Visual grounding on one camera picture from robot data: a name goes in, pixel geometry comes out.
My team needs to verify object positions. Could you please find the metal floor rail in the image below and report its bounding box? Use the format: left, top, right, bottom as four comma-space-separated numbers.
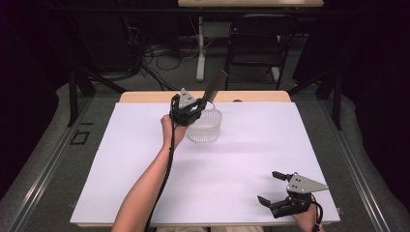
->
6, 96, 95, 232
317, 96, 393, 232

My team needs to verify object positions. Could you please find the black folding chair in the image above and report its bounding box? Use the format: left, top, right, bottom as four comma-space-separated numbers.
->
224, 13, 299, 91

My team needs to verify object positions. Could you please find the hand-held gripper black cable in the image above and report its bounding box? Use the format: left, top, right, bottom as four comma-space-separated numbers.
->
144, 94, 182, 232
308, 192, 325, 232

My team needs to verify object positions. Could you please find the bundle of floor cables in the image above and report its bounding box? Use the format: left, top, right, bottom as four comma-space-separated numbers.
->
122, 15, 201, 91

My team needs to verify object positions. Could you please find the person's right hand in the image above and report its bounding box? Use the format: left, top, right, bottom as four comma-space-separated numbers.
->
291, 202, 323, 232

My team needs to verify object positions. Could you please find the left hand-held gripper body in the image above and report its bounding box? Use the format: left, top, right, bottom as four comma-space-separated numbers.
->
169, 87, 203, 127

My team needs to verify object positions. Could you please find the left hand-held gripper black cable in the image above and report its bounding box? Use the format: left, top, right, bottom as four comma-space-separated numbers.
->
144, 94, 182, 232

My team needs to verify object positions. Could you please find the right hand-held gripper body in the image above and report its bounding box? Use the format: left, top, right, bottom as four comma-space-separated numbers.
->
270, 172, 330, 219

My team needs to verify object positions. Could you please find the wooden desk with white legs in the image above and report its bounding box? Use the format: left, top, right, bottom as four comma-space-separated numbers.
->
177, 0, 325, 83

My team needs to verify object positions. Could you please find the white slotted plastic basket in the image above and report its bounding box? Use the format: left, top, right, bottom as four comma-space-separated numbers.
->
187, 101, 223, 144

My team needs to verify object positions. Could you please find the white table cover sheet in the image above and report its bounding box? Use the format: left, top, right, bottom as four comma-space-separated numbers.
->
70, 101, 341, 225

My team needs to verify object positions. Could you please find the right hand-held gripper black cable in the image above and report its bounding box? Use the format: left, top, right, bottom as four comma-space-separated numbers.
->
308, 192, 325, 232

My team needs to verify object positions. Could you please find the black metal stand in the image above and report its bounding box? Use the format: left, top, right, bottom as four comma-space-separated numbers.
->
288, 64, 343, 131
66, 69, 129, 128

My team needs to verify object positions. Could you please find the person's left hand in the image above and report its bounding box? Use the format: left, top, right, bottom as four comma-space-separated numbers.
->
160, 114, 190, 149

